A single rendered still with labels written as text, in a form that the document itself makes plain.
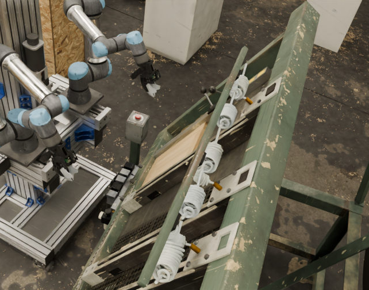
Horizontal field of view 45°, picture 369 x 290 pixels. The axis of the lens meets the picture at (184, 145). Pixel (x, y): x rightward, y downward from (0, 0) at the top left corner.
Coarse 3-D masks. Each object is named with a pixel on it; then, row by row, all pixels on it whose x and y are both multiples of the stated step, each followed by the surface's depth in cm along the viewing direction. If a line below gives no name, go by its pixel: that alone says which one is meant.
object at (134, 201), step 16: (256, 96) 169; (272, 96) 157; (256, 112) 167; (240, 128) 174; (224, 144) 183; (160, 176) 217; (176, 176) 207; (144, 192) 223; (160, 192) 219; (128, 208) 237
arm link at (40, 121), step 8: (32, 112) 178; (40, 112) 176; (32, 120) 176; (40, 120) 176; (48, 120) 178; (32, 128) 181; (40, 128) 177; (48, 128) 178; (40, 136) 180; (48, 136) 180
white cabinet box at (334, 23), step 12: (312, 0) 527; (324, 0) 520; (336, 0) 514; (348, 0) 508; (360, 0) 502; (324, 12) 529; (336, 12) 522; (348, 12) 516; (324, 24) 538; (336, 24) 531; (348, 24) 524; (324, 36) 547; (336, 36) 540; (336, 48) 550
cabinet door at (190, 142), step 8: (200, 128) 236; (192, 136) 239; (200, 136) 228; (176, 144) 253; (184, 144) 240; (192, 144) 228; (168, 152) 255; (176, 152) 242; (184, 152) 230; (160, 160) 259; (168, 160) 245; (176, 160) 233; (152, 168) 260; (160, 168) 247; (152, 176) 250; (144, 184) 251
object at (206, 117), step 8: (264, 72) 205; (256, 80) 209; (264, 80) 207; (240, 88) 219; (248, 88) 213; (232, 104) 223; (200, 120) 238; (208, 120) 236; (192, 128) 243; (176, 136) 256; (184, 136) 249; (168, 144) 258; (160, 152) 265
